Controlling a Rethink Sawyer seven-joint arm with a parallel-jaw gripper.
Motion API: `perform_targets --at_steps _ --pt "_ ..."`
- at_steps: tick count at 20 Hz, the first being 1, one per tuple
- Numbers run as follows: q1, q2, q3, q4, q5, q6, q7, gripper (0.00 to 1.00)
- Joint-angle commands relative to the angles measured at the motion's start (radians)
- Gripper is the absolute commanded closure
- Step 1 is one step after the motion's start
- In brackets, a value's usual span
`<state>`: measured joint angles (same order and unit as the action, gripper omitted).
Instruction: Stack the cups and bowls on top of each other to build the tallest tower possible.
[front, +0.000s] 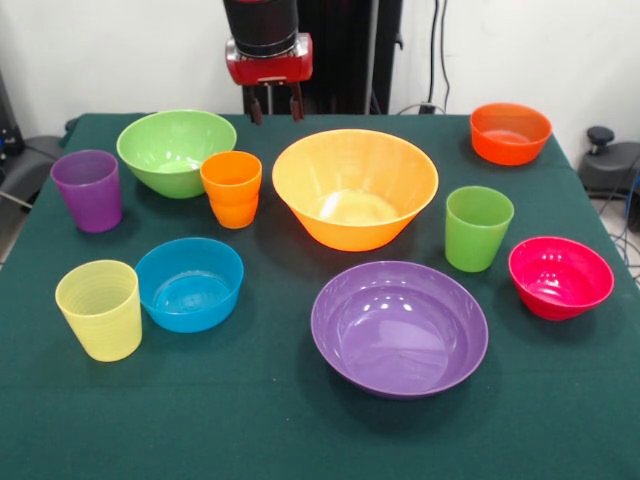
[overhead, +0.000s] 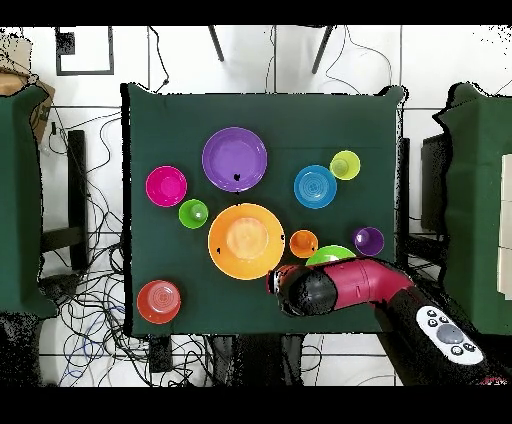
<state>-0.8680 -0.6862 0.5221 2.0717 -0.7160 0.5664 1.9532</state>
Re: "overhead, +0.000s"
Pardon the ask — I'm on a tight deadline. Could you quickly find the green cup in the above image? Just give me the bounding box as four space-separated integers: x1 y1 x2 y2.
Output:
178 198 210 230

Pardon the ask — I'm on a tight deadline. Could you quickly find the black cable with plug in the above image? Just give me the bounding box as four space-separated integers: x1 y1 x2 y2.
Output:
147 25 171 94

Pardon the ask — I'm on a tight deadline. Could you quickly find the purple bowl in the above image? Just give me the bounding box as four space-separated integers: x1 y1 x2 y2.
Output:
200 126 269 194

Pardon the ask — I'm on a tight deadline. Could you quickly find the large yellow-orange bowl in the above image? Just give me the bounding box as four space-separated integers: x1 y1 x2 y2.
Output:
207 202 286 281

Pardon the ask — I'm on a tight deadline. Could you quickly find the thin black cable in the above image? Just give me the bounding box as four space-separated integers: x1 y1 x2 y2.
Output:
324 25 394 96

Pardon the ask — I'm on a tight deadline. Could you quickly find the orange cup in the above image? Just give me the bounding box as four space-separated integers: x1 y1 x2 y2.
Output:
288 229 320 260

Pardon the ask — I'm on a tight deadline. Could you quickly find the black rectangular frame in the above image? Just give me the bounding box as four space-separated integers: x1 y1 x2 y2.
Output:
54 26 116 77

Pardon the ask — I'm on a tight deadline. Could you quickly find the black power strip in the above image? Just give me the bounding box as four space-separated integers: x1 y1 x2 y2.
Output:
148 334 174 374

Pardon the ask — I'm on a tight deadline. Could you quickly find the purple cup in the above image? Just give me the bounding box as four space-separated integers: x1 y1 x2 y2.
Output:
352 226 386 258

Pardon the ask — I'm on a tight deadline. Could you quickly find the black floor beam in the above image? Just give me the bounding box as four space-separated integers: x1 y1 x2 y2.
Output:
40 129 90 273

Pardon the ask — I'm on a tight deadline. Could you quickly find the pink bowl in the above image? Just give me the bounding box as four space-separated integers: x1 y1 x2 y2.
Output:
144 164 189 209

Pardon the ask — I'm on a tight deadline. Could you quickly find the green bowl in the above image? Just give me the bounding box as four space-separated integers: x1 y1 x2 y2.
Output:
305 244 358 267

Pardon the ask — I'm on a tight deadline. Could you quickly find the green side table cloth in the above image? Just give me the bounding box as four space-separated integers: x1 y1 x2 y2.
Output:
433 82 512 337
0 85 59 319

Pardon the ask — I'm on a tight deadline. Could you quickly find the yellow cup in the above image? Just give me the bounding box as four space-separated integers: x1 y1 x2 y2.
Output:
329 149 362 182

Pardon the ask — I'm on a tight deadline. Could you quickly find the cardboard box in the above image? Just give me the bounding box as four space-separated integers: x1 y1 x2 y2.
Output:
0 33 56 145

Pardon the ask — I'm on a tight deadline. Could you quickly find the tangle of black cables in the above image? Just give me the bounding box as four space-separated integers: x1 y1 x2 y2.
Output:
39 107 213 388

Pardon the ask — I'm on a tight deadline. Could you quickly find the black camera tripod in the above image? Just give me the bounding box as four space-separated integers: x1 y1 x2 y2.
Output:
207 25 336 76

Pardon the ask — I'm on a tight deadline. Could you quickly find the dark green tablecloth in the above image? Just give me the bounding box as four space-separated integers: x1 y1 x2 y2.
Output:
120 82 409 336

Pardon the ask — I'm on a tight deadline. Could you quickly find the blue bowl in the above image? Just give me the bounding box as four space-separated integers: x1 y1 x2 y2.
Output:
293 164 338 210

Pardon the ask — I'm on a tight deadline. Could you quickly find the red-orange bowl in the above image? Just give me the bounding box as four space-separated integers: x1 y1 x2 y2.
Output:
136 279 183 326

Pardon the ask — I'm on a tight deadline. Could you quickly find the black box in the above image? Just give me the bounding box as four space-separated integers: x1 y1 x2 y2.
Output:
419 133 450 234

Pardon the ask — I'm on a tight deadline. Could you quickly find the dark grey stand base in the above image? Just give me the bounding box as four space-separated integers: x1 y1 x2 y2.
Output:
39 272 83 299

